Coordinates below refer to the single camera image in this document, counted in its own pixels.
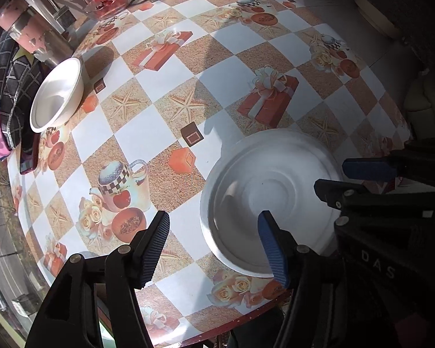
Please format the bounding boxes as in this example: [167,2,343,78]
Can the pink steel thermos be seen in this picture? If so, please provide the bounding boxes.
[0,0,74,68]

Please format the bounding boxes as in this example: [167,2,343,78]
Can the patterned vinyl tablecloth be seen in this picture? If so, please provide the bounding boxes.
[8,0,410,347]

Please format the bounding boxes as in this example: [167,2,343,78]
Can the black checked cloth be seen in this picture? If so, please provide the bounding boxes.
[0,32,48,174]

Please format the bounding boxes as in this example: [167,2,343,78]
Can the clear bowl red contents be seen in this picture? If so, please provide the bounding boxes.
[83,0,132,21]

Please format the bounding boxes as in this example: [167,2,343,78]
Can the white round bowl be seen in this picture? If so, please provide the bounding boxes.
[30,57,84,134]

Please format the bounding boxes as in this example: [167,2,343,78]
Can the white round plate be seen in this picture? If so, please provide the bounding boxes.
[200,129,342,278]

